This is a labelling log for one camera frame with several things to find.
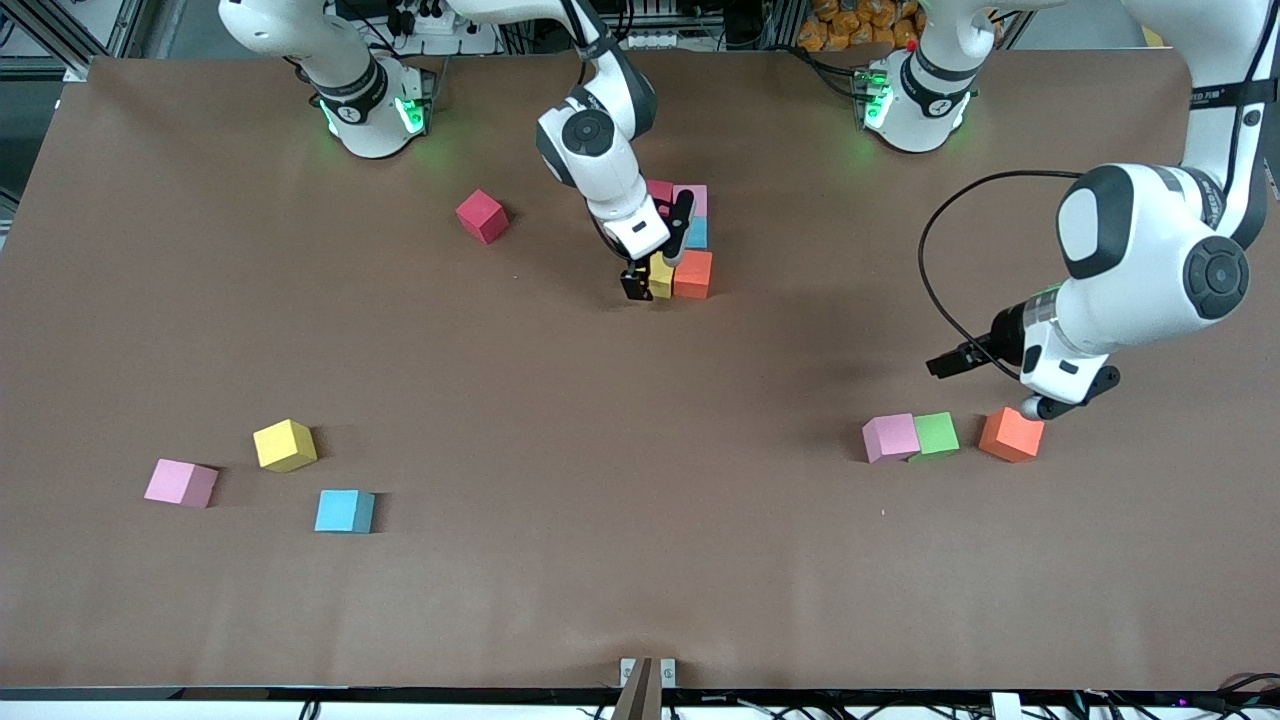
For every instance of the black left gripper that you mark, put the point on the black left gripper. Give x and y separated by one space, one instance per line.
1001 333

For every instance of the yellow foam cube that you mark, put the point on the yellow foam cube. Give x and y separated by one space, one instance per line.
284 444
662 280

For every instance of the orange foam cube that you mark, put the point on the orange foam cube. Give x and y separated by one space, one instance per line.
1008 438
693 277

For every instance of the blue foam cube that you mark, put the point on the blue foam cube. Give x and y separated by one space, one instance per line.
699 235
340 510

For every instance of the red foam cube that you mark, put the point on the red foam cube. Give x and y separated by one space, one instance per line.
482 215
661 190

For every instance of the pink foam cube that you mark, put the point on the pink foam cube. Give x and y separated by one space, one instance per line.
701 200
890 437
181 483

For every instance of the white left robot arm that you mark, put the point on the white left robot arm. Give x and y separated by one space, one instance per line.
1150 250

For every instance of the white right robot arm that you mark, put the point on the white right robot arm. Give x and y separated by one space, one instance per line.
590 150

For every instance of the green foam cube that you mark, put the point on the green foam cube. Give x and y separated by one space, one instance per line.
940 433

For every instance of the brown table cover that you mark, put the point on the brown table cover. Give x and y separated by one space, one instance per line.
640 560

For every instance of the bag of orange items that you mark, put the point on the bag of orange items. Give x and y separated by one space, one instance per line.
850 25

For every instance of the white power strip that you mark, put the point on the white power strip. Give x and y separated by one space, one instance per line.
420 20

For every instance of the small white box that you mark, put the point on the small white box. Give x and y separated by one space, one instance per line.
1005 708

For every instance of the small metal bracket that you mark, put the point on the small metal bracket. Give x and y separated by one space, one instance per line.
668 672

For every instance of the brown camera pole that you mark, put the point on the brown camera pole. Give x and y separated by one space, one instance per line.
635 700

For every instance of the aluminium frame profile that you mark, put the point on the aluminium frame profile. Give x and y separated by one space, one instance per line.
125 25

